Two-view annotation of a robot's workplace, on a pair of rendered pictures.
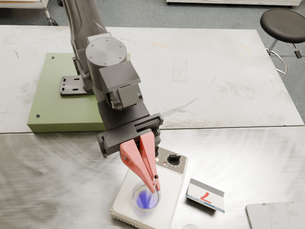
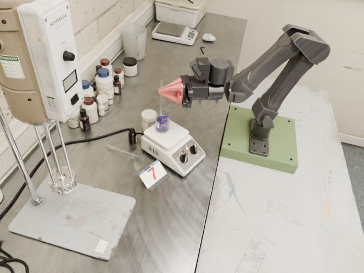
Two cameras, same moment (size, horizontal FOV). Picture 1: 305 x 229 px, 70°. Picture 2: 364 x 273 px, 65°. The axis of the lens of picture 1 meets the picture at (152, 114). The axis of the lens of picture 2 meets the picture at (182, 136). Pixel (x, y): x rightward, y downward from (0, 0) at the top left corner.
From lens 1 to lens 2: 0.82 m
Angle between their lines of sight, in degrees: 64
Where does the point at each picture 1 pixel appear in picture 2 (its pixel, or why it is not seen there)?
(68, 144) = (215, 124)
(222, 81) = (267, 251)
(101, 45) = (223, 62)
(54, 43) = (314, 131)
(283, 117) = not seen: outside the picture
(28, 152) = (214, 109)
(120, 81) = (199, 60)
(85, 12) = (253, 65)
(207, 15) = not seen: outside the picture
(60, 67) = (278, 123)
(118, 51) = (219, 65)
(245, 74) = not seen: outside the picture
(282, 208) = (121, 222)
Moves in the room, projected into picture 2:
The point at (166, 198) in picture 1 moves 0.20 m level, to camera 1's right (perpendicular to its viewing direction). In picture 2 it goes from (160, 137) to (128, 178)
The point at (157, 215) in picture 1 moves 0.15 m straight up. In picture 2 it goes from (153, 131) to (154, 96)
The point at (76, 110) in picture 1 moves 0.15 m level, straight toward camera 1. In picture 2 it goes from (236, 124) to (200, 125)
